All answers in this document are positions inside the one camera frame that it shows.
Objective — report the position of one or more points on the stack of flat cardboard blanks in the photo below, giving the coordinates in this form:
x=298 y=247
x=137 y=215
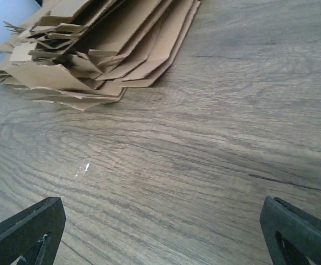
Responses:
x=85 y=53

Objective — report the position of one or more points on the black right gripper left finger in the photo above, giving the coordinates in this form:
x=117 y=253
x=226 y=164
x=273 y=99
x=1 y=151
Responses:
x=33 y=235

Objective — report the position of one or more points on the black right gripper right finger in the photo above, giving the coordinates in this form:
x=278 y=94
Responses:
x=292 y=235

